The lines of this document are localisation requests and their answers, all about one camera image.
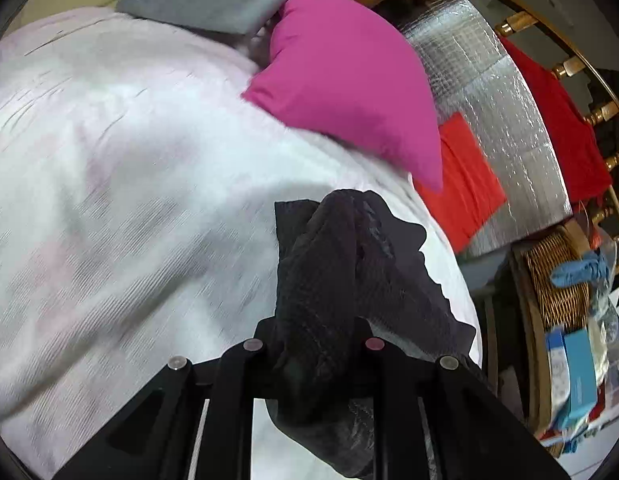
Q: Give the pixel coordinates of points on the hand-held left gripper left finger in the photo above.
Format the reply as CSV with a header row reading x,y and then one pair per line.
x,y
234,385

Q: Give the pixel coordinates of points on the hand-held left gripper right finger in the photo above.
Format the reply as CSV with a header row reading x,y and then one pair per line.
x,y
399,400

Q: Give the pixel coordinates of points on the black quilted puffer jacket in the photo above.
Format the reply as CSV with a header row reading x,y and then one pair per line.
x,y
329,270

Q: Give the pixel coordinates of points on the wooden table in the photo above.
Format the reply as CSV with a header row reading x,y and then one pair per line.
x,y
534,370

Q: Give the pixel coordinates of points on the white printed pack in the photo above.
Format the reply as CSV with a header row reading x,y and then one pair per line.
x,y
557,385

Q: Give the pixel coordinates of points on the light blue cardboard box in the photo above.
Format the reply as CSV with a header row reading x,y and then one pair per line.
x,y
579,375

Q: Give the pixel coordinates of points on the wicker basket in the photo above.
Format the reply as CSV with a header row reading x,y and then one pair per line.
x,y
554,295

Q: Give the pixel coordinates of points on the blue cloth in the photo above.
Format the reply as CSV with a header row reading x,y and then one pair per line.
x,y
579,270

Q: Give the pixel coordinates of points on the red pillow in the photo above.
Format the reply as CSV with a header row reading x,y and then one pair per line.
x,y
464,185

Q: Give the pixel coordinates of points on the white fleece blanket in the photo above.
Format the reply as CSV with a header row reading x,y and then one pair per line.
x,y
114,185

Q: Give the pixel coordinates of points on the silver foil insulation panel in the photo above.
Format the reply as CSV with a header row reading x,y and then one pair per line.
x,y
504,110

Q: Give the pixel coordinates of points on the red cloth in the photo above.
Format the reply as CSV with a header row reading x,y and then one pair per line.
x,y
564,130

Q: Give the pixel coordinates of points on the pink pillow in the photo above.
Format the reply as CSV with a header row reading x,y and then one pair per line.
x,y
349,80

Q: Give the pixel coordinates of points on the wooden stair railing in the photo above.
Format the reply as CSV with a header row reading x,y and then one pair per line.
x,y
519,21

